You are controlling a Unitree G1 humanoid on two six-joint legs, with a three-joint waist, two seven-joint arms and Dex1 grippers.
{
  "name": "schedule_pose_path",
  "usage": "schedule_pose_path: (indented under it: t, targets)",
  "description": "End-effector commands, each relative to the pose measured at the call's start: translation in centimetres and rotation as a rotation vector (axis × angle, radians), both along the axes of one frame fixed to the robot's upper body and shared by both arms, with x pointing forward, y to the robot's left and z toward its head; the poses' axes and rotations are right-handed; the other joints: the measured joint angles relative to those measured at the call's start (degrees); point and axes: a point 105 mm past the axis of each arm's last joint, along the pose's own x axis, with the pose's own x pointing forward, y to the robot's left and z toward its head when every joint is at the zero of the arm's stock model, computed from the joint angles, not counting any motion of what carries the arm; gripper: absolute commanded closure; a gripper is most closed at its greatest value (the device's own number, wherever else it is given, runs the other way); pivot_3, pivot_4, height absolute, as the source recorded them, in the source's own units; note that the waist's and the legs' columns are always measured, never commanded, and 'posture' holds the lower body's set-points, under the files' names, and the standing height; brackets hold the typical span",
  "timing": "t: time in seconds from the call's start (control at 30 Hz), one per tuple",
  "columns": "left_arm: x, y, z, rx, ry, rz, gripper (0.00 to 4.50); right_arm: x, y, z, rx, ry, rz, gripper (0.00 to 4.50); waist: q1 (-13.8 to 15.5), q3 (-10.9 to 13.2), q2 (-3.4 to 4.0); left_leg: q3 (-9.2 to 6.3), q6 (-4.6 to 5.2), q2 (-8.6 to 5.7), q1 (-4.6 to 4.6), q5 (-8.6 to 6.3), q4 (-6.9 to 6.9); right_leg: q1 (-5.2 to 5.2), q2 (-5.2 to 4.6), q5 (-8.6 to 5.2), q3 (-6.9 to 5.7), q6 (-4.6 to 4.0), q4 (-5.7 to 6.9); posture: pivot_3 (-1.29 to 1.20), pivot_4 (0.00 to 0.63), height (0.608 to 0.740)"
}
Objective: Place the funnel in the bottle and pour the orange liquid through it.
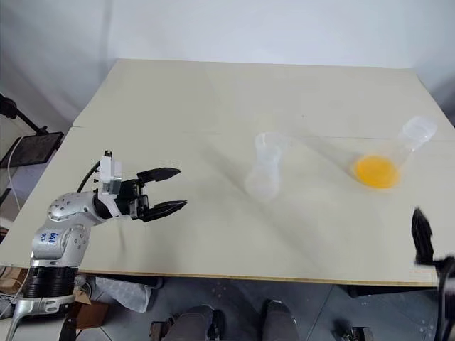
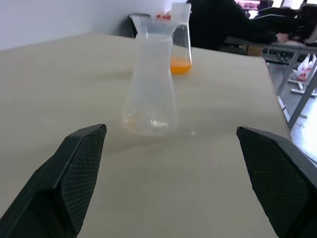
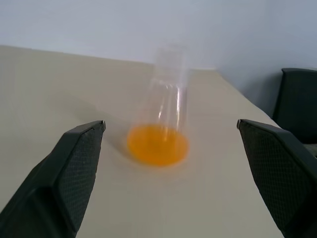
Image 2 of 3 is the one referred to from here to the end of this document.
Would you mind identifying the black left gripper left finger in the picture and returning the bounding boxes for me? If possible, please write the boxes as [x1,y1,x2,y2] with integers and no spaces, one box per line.
[0,123,107,238]

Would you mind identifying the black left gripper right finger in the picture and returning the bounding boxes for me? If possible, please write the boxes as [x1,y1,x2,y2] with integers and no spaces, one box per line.
[236,126,317,238]

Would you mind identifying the clear flask with orange liquid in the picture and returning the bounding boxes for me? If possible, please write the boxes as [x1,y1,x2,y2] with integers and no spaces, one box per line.
[169,2,193,75]

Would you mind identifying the white and red plastic bag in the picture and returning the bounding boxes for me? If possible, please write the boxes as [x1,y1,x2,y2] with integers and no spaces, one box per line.
[292,54,317,84]

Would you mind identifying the grey metal desk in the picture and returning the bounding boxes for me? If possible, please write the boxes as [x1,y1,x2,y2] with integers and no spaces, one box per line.
[222,36,317,131]

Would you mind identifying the brown cardboard box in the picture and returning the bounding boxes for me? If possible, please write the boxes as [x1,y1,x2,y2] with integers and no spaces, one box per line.
[246,45,264,57]

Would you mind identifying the empty clear conical flask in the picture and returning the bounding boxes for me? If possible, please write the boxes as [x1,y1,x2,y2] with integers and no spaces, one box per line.
[121,33,179,136]

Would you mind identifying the person in black clothes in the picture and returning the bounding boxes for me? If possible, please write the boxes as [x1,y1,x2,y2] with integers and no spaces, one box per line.
[185,0,289,52]

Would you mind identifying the red object behind flasks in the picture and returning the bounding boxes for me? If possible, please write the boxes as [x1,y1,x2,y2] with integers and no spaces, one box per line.
[155,10,172,20]

